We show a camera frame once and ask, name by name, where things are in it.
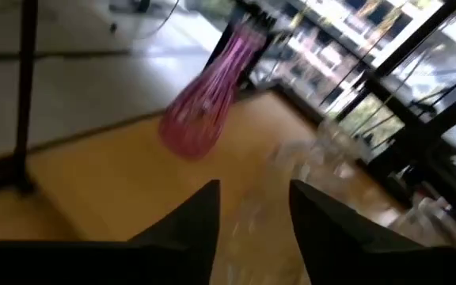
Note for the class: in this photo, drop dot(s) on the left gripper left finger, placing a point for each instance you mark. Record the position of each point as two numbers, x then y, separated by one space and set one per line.
133 265

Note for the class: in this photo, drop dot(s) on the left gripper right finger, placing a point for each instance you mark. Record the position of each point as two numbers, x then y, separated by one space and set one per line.
370 265

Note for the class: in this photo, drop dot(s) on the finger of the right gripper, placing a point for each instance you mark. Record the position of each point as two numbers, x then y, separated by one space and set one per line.
255 63
222 43

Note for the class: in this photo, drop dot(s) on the pink tall ribbed vase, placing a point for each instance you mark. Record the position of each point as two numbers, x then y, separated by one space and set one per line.
200 115

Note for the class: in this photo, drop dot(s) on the clear glass vase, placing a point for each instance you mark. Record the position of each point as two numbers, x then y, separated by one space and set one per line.
434 217
319 154

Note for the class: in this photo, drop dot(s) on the black aluminium table frame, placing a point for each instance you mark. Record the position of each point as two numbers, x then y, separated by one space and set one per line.
386 174

